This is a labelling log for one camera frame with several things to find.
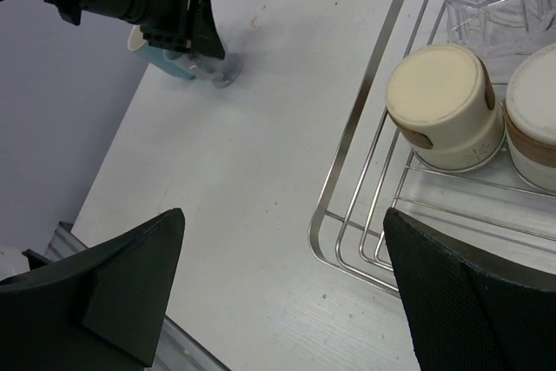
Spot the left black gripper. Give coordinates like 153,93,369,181
80,0,226,60

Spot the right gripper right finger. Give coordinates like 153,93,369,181
383,208,555,370

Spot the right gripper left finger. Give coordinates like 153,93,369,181
1,209,185,368

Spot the pale grey-blue mug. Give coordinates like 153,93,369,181
163,50,242,89

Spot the light blue mug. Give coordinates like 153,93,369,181
127,25,195,80

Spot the cream cup brown band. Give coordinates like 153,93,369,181
386,43,505,172

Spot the white cup brown band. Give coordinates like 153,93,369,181
503,44,555,193

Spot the clear faceted glass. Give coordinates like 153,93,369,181
445,0,555,72

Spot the metal wire dish rack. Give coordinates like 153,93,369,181
308,0,555,295

